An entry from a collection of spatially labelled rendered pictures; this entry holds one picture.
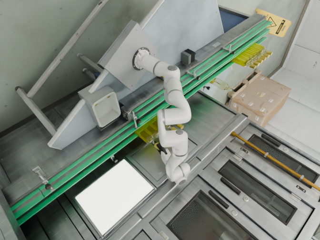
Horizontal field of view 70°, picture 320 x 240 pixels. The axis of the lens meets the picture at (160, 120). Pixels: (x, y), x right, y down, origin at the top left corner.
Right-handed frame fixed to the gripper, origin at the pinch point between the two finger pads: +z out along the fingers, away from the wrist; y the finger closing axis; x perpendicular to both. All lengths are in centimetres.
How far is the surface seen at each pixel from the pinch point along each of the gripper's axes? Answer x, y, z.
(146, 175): 14.8, -12.1, -7.4
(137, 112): 2.8, 13.5, 25.1
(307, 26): -553, -172, 243
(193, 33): -66, 34, 61
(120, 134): 19.1, 3.8, 20.8
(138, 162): 15.2, -12.7, 4.8
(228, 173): -36, -17, -32
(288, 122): -392, -308, 98
